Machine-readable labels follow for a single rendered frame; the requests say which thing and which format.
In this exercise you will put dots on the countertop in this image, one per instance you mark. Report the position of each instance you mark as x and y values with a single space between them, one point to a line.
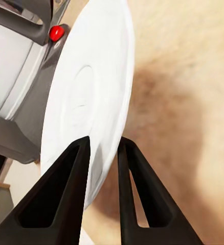
175 115

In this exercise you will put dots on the saucer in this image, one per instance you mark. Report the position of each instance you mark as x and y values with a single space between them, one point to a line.
91 89

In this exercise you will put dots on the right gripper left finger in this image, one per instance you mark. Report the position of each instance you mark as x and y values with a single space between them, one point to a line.
51 212

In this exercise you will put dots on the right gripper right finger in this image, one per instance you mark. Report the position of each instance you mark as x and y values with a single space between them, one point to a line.
167 223

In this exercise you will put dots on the coffee maker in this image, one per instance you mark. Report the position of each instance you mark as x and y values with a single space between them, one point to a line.
29 54

